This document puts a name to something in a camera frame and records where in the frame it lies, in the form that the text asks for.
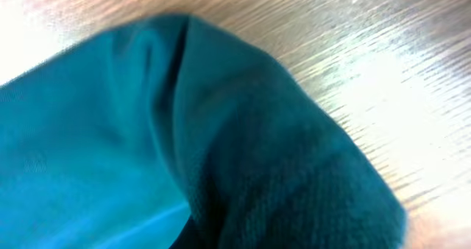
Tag blue t-shirt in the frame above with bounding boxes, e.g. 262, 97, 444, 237
1, 15, 406, 248

